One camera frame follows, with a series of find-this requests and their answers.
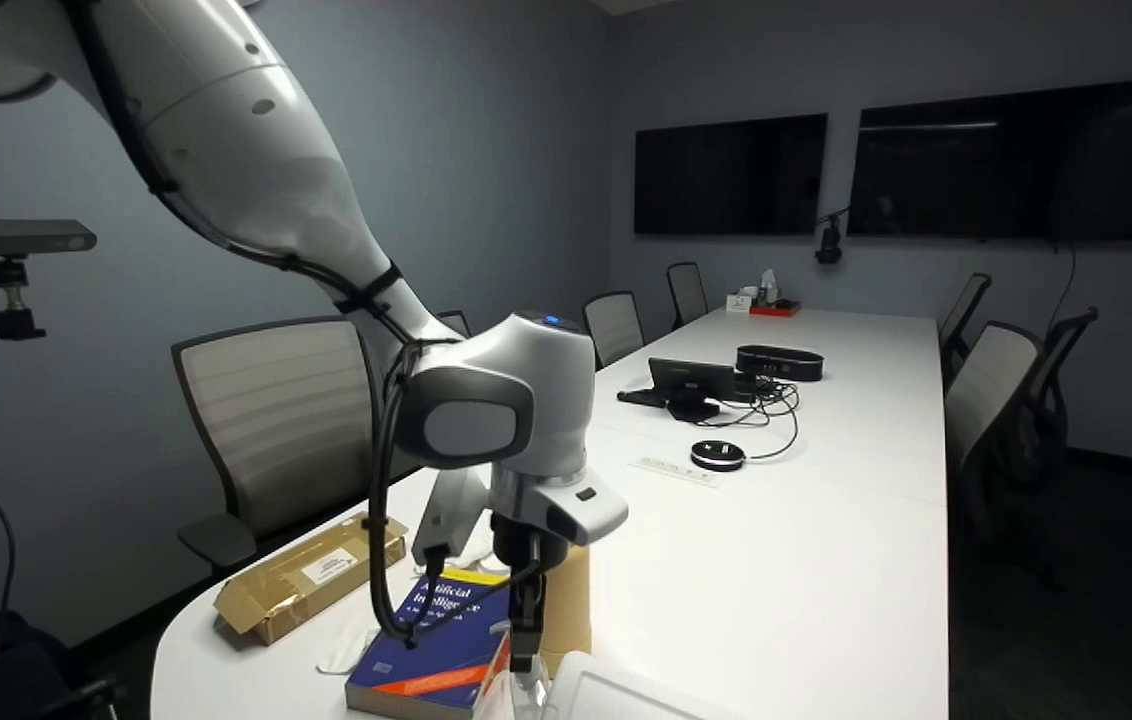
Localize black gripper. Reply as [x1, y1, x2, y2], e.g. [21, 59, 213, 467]
[487, 508, 557, 681]

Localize clear hand sanitizer bottle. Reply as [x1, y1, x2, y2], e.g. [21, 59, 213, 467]
[506, 663, 557, 720]

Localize clear plastic container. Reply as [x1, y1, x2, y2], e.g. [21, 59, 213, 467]
[548, 648, 707, 720]

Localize tan insulated bottle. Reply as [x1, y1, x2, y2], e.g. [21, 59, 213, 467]
[541, 535, 597, 672]

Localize blue textbook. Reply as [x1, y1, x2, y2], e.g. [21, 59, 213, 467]
[344, 562, 519, 720]

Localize white paper scrap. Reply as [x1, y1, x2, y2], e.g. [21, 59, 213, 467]
[313, 635, 363, 681]

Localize open cardboard box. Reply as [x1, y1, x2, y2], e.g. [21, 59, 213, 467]
[213, 508, 413, 651]

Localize round black speakerphone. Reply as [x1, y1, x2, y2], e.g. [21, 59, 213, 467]
[687, 436, 750, 476]

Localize black touch console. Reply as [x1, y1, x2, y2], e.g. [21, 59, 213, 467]
[616, 357, 781, 414]

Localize black video bar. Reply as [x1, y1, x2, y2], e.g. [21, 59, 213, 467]
[731, 344, 828, 388]

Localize black webcam on stand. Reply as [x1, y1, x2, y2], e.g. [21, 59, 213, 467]
[810, 204, 856, 272]

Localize black equipment base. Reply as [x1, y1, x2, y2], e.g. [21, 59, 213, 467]
[0, 610, 121, 720]

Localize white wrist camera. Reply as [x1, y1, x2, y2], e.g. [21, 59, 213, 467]
[408, 465, 494, 573]

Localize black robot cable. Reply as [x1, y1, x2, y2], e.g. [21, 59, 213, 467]
[95, 36, 464, 651]

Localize black table cables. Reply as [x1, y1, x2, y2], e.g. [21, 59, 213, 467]
[668, 382, 810, 467]

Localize smaller wall television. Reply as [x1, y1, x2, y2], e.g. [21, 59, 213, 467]
[632, 114, 831, 243]

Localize black stereo camera bar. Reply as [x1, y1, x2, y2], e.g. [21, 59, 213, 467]
[0, 215, 105, 263]

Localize larger wall television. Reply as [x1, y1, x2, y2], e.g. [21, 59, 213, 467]
[847, 76, 1132, 248]

